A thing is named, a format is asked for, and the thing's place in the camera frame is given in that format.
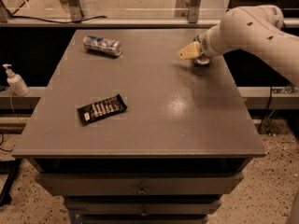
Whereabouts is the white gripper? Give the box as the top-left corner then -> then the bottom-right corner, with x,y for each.
177,25 -> 225,60

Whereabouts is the green soda can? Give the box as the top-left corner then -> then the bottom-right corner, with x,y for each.
193,35 -> 210,66

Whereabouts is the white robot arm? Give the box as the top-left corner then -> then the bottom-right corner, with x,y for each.
179,5 -> 299,224

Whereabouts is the silver blue redbull can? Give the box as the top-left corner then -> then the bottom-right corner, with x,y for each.
83,35 -> 121,57

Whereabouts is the black snack bar wrapper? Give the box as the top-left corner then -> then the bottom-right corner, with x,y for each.
78,94 -> 127,126

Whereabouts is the grey drawer cabinet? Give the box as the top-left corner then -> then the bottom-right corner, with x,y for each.
14,29 -> 265,224

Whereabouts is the top grey drawer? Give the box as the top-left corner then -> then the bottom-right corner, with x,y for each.
36,172 -> 244,196

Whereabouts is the grey drawer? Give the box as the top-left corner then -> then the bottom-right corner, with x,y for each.
64,197 -> 221,216
36,172 -> 244,196

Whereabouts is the white pump soap bottle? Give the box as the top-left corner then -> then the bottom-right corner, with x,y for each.
3,63 -> 30,96

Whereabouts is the metal frame post right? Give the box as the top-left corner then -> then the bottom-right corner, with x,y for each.
188,0 -> 201,23

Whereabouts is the metal frame post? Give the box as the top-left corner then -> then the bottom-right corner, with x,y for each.
188,0 -> 201,23
67,0 -> 83,22

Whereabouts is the metal frame post left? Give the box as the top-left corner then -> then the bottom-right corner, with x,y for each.
67,0 -> 83,22

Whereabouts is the black cable on ledge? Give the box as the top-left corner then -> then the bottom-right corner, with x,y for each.
0,0 -> 108,24

